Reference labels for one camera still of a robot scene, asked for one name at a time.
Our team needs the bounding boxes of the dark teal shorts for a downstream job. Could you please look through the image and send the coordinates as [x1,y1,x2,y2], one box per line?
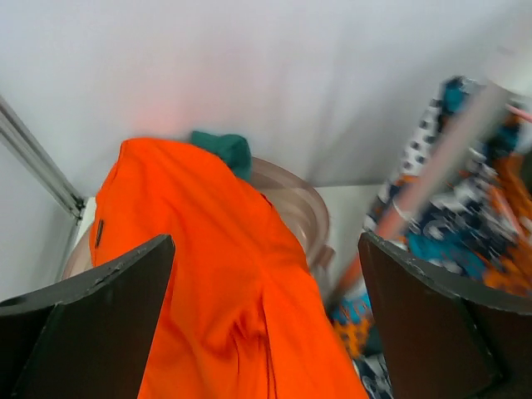
[190,131,253,181]

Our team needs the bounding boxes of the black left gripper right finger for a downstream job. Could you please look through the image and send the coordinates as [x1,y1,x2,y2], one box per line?
[358,233,531,398]

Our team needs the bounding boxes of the patterned blue orange shorts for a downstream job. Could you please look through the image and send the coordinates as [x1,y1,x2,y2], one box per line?
[330,76,531,398]

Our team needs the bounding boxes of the silver white clothes rack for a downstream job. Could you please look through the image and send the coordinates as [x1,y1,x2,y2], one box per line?
[332,78,525,300]

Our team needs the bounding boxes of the pink translucent plastic basin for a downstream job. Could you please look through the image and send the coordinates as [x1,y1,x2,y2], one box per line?
[60,158,335,291]

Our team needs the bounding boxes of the pink hanger leftmost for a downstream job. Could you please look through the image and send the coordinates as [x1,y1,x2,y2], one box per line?
[506,104,532,123]

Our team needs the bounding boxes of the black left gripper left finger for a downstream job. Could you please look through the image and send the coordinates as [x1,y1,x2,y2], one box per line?
[1,235,175,398]

